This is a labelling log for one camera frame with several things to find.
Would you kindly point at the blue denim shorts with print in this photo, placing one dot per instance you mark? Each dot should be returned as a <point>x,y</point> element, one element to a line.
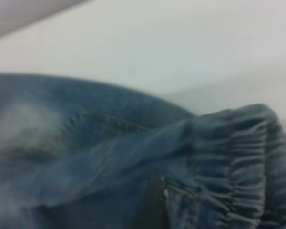
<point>109,155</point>

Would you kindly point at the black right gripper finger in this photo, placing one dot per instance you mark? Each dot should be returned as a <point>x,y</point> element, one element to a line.
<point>155,207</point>

